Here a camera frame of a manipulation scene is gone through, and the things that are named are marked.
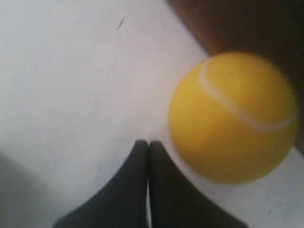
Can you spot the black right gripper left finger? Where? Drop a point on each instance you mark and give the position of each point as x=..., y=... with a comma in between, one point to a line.
x=121, y=203

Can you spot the printed cardboard milk box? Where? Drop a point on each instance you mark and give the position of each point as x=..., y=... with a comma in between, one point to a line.
x=273, y=29

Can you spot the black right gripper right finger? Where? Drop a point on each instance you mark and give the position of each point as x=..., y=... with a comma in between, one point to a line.
x=175, y=202

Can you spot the yellow tennis ball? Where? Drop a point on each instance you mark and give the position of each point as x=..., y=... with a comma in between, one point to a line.
x=234, y=117

